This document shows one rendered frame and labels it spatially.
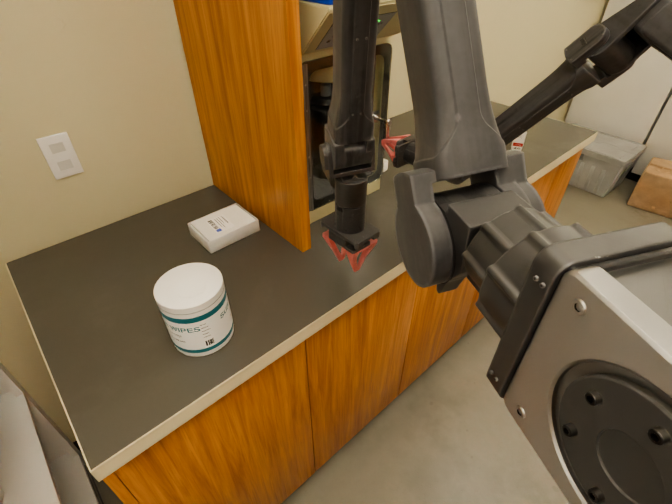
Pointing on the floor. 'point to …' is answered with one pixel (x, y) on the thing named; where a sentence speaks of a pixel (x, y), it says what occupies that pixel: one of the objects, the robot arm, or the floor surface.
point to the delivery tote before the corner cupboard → (605, 163)
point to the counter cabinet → (311, 395)
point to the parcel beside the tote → (654, 188)
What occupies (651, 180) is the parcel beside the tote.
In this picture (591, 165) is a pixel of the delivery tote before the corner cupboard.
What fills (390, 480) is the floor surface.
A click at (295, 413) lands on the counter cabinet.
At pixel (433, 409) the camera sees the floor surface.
